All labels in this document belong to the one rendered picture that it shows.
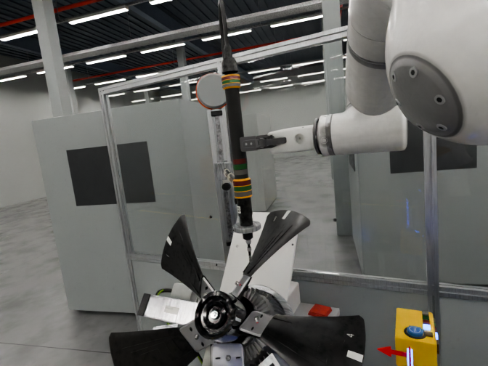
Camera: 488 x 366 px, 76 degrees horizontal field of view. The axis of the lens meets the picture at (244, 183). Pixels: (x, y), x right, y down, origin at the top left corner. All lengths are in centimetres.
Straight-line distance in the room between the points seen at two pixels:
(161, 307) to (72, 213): 249
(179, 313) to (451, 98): 105
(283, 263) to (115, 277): 256
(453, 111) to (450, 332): 146
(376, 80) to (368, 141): 21
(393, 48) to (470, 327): 146
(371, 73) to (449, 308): 125
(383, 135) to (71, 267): 349
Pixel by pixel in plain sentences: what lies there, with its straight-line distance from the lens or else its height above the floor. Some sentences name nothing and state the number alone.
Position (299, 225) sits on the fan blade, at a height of 141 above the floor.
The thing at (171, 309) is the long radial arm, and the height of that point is 112.
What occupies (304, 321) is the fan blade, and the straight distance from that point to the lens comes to 88.
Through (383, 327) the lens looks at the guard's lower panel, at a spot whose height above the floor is 78.
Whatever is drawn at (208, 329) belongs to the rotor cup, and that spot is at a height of 119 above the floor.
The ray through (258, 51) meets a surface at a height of 203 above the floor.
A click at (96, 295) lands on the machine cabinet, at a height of 23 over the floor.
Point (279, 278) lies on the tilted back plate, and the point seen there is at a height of 117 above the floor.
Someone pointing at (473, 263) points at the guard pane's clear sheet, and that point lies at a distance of 150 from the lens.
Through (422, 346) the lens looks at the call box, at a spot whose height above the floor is 106.
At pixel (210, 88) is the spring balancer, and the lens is 145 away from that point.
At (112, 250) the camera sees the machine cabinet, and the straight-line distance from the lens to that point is 340.
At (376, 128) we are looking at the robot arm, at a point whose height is 165.
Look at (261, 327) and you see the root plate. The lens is 87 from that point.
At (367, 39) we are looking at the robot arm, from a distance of 39.
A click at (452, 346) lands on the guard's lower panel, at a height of 75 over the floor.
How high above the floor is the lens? 166
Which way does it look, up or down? 8 degrees down
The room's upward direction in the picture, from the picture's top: 6 degrees counter-clockwise
